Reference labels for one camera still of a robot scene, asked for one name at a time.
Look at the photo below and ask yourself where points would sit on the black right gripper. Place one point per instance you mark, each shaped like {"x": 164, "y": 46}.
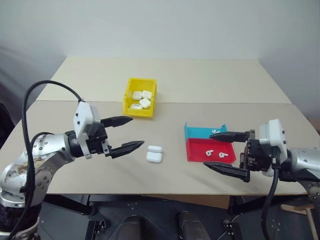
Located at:
{"x": 257, "y": 155}

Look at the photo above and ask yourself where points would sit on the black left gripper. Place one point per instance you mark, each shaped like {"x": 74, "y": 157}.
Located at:
{"x": 96, "y": 143}

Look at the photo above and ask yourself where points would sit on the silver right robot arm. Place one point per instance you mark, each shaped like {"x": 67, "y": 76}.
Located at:
{"x": 305, "y": 160}

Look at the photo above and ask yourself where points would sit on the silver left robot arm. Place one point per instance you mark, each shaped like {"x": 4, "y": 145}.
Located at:
{"x": 47, "y": 148}

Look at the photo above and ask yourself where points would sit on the yellow plastic bin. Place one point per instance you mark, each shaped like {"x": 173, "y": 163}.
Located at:
{"x": 137, "y": 114}

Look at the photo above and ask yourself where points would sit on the white earbud case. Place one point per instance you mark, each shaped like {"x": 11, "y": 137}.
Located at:
{"x": 154, "y": 156}

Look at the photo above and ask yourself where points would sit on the white earbud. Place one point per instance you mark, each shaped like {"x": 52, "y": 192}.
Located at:
{"x": 214, "y": 130}
{"x": 222, "y": 155}
{"x": 209, "y": 153}

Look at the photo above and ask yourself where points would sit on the red plastic tray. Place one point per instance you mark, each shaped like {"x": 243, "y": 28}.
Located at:
{"x": 197, "y": 150}

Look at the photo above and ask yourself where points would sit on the blue plastic tray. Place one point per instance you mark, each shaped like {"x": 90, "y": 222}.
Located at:
{"x": 197, "y": 131}

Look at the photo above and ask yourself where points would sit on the dark rounded shape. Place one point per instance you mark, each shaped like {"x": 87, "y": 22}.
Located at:
{"x": 191, "y": 226}

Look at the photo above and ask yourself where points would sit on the wooden stand piece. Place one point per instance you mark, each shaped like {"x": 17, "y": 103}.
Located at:
{"x": 298, "y": 208}

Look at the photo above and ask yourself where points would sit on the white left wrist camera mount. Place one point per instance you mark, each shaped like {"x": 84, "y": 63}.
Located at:
{"x": 83, "y": 117}

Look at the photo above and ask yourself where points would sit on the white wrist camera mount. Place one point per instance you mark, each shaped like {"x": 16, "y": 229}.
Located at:
{"x": 83, "y": 117}
{"x": 272, "y": 135}

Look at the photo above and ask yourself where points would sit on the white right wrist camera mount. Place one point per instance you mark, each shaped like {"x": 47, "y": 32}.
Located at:
{"x": 272, "y": 135}

